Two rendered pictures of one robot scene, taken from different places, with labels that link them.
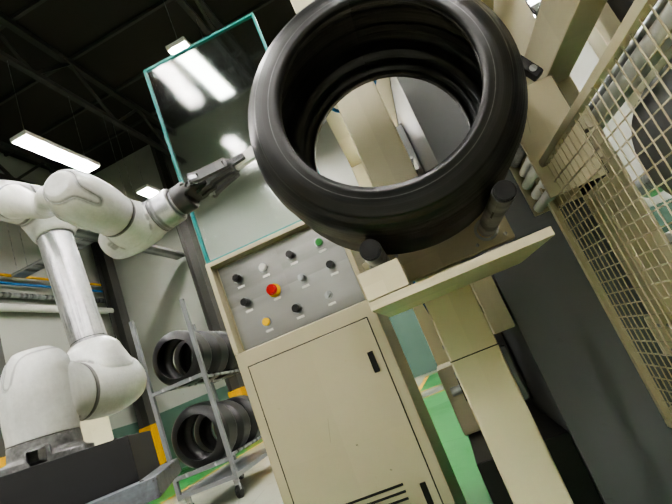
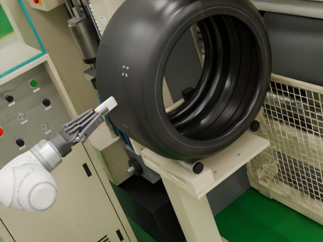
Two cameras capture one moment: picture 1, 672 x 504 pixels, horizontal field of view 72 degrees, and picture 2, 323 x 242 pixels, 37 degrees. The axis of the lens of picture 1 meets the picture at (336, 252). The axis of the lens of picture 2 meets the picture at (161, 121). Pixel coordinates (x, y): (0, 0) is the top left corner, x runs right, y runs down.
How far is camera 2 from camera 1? 143 cm
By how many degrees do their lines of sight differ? 54
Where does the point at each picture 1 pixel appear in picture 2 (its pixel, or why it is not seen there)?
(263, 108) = (152, 95)
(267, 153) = (154, 126)
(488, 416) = (188, 201)
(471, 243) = not seen: hidden behind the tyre
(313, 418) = (46, 218)
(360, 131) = not seen: hidden behind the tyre
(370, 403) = (85, 196)
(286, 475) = not seen: outside the picture
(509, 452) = (195, 215)
